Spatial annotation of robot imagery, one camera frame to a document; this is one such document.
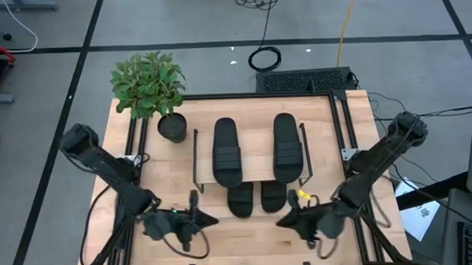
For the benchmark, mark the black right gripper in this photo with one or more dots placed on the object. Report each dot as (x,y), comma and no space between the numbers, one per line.
(322,222)

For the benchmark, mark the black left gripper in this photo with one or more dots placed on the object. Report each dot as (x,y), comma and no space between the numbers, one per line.
(172,225)

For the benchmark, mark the black rubber slide sandal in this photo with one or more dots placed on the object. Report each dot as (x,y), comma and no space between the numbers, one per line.
(273,198)
(240,201)
(226,137)
(287,134)

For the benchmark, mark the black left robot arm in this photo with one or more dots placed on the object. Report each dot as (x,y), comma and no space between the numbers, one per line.
(103,164)

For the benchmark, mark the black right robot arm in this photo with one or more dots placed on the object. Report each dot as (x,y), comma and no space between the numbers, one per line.
(378,163)

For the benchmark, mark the wooden shelf with black legs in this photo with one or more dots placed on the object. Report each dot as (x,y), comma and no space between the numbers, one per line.
(256,155)

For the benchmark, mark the yellow tag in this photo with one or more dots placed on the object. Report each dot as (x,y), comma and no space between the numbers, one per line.
(304,194)

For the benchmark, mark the white paper sheet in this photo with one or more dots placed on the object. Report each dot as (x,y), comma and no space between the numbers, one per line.
(420,220)

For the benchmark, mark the black perforated computer case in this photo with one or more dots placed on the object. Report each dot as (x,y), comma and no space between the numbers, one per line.
(305,81)

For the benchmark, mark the green potted plant black pot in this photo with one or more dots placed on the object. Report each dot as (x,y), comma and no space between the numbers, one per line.
(147,82)

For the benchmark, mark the black aluminium table frame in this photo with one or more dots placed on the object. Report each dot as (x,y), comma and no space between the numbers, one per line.
(258,95)

